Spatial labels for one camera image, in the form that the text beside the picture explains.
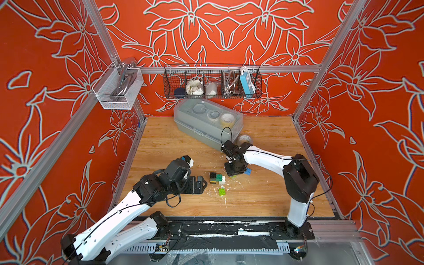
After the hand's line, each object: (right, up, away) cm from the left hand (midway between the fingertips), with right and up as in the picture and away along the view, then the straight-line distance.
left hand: (200, 183), depth 69 cm
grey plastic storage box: (+6, +27, +21) cm, 35 cm away
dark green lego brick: (+9, -2, +16) cm, 18 cm away
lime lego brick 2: (+11, -9, +15) cm, 20 cm away
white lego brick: (+11, -5, +17) cm, 21 cm away
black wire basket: (+5, +52, +27) cm, 59 cm away
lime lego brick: (+17, -3, +21) cm, 27 cm away
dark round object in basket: (-13, +45, +24) cm, 52 cm away
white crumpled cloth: (-5, +48, +23) cm, 53 cm away
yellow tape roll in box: (+15, +29, +27) cm, 42 cm away
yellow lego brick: (+6, -5, +18) cm, 20 cm away
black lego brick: (+6, -1, +14) cm, 15 cm away
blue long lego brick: (+26, 0, +22) cm, 34 cm away
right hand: (+13, -1, +18) cm, 22 cm away
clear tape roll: (+27, +18, +37) cm, 49 cm away
